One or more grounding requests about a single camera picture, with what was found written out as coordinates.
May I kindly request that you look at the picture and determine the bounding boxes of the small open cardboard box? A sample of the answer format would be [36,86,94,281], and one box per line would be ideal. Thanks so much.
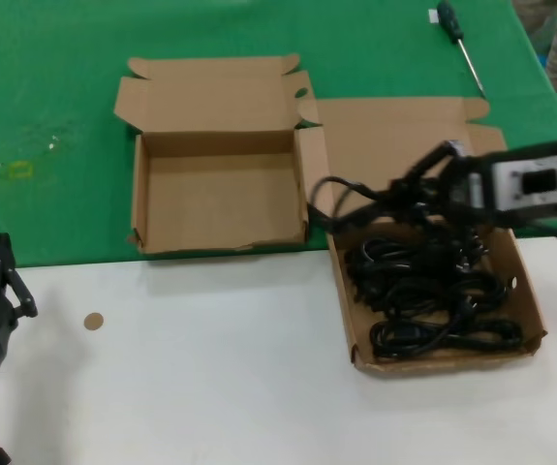
[112,52,317,256]

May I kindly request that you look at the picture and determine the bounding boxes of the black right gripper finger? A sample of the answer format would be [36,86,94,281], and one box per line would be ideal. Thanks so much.
[343,196,434,224]
[388,140,461,193]

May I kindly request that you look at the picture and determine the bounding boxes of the green tablecloth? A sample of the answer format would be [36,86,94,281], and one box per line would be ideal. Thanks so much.
[0,0,557,271]

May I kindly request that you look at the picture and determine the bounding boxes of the green black screwdriver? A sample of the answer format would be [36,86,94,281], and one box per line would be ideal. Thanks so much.
[436,0,486,98]

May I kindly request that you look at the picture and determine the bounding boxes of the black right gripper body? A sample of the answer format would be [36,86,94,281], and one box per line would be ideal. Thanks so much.
[427,154,482,214]

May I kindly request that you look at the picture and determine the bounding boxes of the large open cardboard box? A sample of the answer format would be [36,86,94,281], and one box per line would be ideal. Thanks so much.
[299,96,548,375]

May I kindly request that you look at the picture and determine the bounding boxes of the black power cable with plug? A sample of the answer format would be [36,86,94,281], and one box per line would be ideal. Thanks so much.
[306,175,490,275]

